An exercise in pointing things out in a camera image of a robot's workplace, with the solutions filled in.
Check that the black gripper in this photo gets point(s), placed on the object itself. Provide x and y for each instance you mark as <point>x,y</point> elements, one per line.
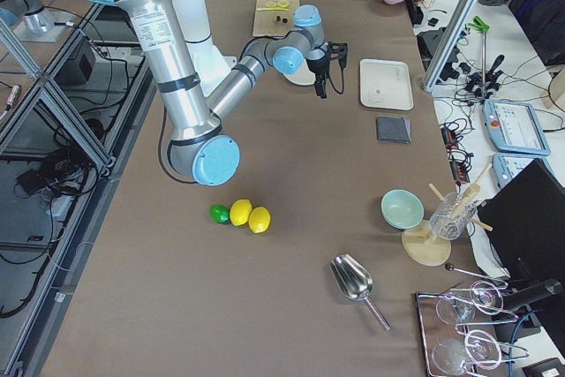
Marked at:
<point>317,66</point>

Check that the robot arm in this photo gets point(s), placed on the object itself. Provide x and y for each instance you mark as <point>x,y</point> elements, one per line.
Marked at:
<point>199,89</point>
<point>30,20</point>

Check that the cream rabbit tray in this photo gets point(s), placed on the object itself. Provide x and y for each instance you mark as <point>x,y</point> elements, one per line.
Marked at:
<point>385,84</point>

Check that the white round plate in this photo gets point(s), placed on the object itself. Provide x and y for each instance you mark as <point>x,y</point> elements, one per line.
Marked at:
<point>301,77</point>

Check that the wooden cutting board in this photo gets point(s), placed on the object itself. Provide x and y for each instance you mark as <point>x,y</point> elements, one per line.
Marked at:
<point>264,23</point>

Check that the grey folded cloth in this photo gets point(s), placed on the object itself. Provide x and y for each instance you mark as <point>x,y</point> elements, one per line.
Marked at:
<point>393,129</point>

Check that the yellow lemon outer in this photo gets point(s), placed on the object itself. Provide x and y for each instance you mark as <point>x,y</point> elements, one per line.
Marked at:
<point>259,220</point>

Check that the green bowl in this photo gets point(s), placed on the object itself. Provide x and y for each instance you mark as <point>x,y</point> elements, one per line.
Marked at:
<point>402,209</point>

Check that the yellow lemon near lime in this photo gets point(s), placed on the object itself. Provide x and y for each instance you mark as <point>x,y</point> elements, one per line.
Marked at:
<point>240,212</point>

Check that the green lime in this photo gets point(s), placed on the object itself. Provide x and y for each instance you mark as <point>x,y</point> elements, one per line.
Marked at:
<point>219,213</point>

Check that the green reacher grabber tool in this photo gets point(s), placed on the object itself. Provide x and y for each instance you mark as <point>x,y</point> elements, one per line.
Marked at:
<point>478,24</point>

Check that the clear glass cup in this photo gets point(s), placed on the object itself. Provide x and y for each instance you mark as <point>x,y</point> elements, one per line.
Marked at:
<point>452,216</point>

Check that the wooden cup tree stand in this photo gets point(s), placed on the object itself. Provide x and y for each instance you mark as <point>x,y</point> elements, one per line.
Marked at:
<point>427,249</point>

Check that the teach pendant upper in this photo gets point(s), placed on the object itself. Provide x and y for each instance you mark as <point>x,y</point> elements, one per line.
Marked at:
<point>513,127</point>

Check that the teach pendant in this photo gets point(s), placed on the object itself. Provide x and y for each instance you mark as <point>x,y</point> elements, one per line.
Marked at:
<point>506,165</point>
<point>513,127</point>

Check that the metal scoop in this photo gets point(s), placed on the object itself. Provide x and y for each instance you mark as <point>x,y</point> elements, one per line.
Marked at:
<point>356,284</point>

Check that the teach pendant lower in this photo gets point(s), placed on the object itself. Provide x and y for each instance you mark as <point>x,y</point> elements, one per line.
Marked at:
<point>506,165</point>

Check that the black monitor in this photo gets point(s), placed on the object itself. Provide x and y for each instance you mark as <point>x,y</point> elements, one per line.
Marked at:
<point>527,216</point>

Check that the metal wine glass rack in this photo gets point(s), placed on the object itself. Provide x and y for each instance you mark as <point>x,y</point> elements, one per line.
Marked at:
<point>457,330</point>

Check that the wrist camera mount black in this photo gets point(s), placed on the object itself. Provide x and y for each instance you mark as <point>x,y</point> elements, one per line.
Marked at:
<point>338,51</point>

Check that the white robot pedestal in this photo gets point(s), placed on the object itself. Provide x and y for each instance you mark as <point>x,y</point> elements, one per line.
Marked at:
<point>211,65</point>

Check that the aluminium frame post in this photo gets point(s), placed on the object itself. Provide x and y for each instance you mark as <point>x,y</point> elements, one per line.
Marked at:
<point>447,43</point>

